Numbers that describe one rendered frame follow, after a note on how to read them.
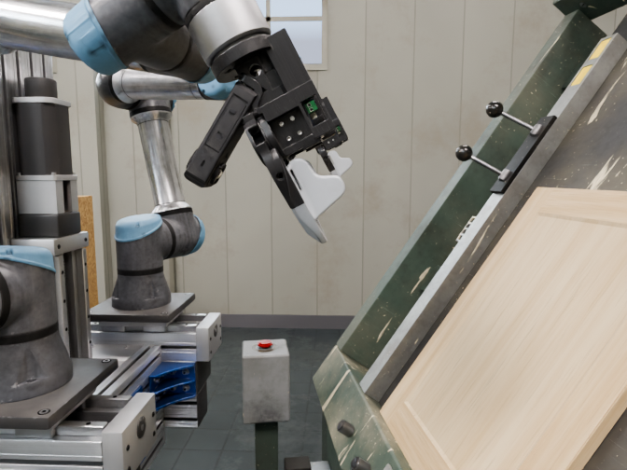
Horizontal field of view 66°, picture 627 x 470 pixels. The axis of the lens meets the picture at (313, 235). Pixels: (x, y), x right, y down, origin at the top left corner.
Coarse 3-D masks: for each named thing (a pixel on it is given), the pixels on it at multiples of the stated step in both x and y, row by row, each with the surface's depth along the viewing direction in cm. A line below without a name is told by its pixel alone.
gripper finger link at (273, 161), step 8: (256, 136) 48; (264, 144) 46; (264, 152) 46; (272, 152) 47; (264, 160) 46; (272, 160) 46; (280, 160) 46; (272, 168) 46; (280, 168) 46; (272, 176) 46; (280, 176) 48; (288, 176) 47; (280, 184) 47; (288, 184) 47; (288, 192) 47; (296, 192) 48; (288, 200) 48; (296, 200) 48
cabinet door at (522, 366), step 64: (576, 192) 86; (512, 256) 92; (576, 256) 77; (448, 320) 98; (512, 320) 81; (576, 320) 69; (448, 384) 86; (512, 384) 72; (576, 384) 63; (448, 448) 76; (512, 448) 65; (576, 448) 57
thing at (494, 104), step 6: (492, 102) 108; (498, 102) 108; (486, 108) 109; (492, 108) 108; (498, 108) 107; (492, 114) 108; (498, 114) 108; (504, 114) 108; (516, 120) 107; (522, 126) 107; (528, 126) 106; (534, 126) 106; (540, 126) 105; (534, 132) 105
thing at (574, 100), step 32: (608, 64) 104; (576, 96) 103; (544, 160) 104; (512, 192) 104; (480, 224) 105; (448, 256) 109; (480, 256) 105; (448, 288) 105; (416, 320) 105; (384, 352) 108; (384, 384) 106
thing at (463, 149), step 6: (456, 150) 109; (462, 150) 108; (468, 150) 108; (456, 156) 109; (462, 156) 108; (468, 156) 108; (480, 162) 108; (492, 168) 107; (498, 174) 107; (504, 174) 105; (504, 180) 105
